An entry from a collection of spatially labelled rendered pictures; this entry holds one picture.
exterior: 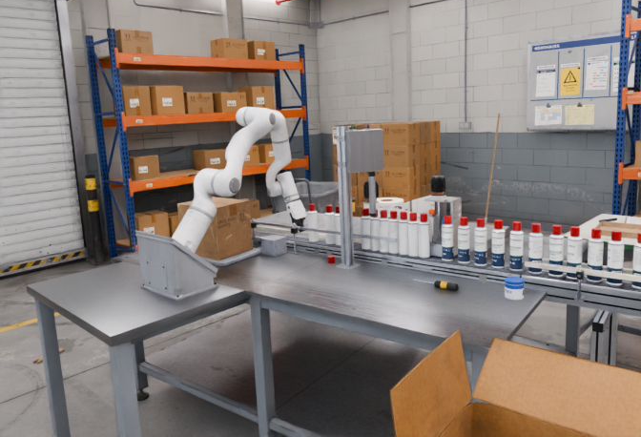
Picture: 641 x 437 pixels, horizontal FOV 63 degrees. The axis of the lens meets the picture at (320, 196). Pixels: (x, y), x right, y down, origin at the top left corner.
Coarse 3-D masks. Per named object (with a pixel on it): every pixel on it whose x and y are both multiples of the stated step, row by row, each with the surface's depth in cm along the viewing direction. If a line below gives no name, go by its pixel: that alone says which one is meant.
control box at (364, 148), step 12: (348, 132) 233; (360, 132) 234; (372, 132) 236; (348, 144) 234; (360, 144) 235; (372, 144) 237; (348, 156) 235; (360, 156) 236; (372, 156) 238; (348, 168) 237; (360, 168) 237; (372, 168) 238
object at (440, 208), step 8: (440, 208) 241; (456, 208) 237; (440, 216) 241; (456, 216) 237; (440, 224) 242; (456, 224) 238; (440, 232) 242; (456, 232) 238; (440, 240) 243; (456, 240) 239; (432, 248) 240; (440, 248) 237; (456, 248) 240; (440, 256) 238
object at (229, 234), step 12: (180, 204) 273; (216, 204) 266; (228, 204) 264; (240, 204) 270; (180, 216) 274; (216, 216) 257; (228, 216) 264; (240, 216) 271; (216, 228) 258; (228, 228) 264; (240, 228) 271; (204, 240) 265; (216, 240) 260; (228, 240) 265; (240, 240) 272; (204, 252) 267; (216, 252) 261; (228, 252) 266; (240, 252) 272
